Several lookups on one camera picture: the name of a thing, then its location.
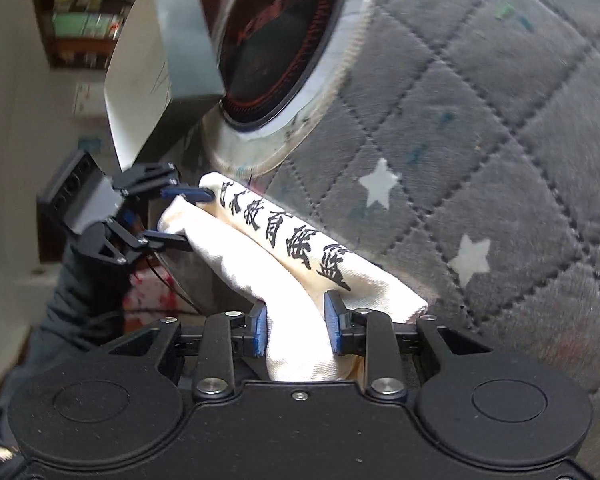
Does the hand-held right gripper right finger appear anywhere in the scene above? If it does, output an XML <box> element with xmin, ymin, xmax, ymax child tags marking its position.
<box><xmin>324</xmin><ymin>290</ymin><xmax>494</xmax><ymax>396</ymax></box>

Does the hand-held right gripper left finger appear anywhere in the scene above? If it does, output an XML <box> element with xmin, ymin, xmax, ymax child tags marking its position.
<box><xmin>107</xmin><ymin>302</ymin><xmax>269</xmax><ymax>397</ymax></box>

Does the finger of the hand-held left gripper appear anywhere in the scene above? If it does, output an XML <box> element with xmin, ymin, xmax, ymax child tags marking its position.
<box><xmin>112</xmin><ymin>161</ymin><xmax>216</xmax><ymax>204</ymax></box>
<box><xmin>92</xmin><ymin>222</ymin><xmax>193</xmax><ymax>267</ymax></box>

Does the white printed cloth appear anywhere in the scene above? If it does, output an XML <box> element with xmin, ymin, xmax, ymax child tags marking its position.
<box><xmin>157</xmin><ymin>171</ymin><xmax>429</xmax><ymax>383</ymax></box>

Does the white cardboard box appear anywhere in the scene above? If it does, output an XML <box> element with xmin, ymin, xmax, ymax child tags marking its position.
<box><xmin>102</xmin><ymin>0</ymin><xmax>227</xmax><ymax>171</ymax></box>

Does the person's left forearm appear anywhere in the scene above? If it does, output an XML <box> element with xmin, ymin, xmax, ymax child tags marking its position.
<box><xmin>0</xmin><ymin>242</ymin><xmax>133</xmax><ymax>411</ymax></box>

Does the red white patterned cloth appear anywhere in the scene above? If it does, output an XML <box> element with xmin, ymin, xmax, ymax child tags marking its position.
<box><xmin>122</xmin><ymin>270</ymin><xmax>201</xmax><ymax>317</ymax></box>

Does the round black induction cooktop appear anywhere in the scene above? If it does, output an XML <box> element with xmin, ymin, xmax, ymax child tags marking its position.
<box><xmin>200</xmin><ymin>0</ymin><xmax>381</xmax><ymax>176</ymax></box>

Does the grey quilted star table cover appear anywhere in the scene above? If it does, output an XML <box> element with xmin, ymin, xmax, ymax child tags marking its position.
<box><xmin>157</xmin><ymin>0</ymin><xmax>600</xmax><ymax>466</ymax></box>

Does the thin black cable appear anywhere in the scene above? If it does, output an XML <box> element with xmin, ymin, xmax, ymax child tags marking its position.
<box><xmin>147</xmin><ymin>255</ymin><xmax>201</xmax><ymax>315</ymax></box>

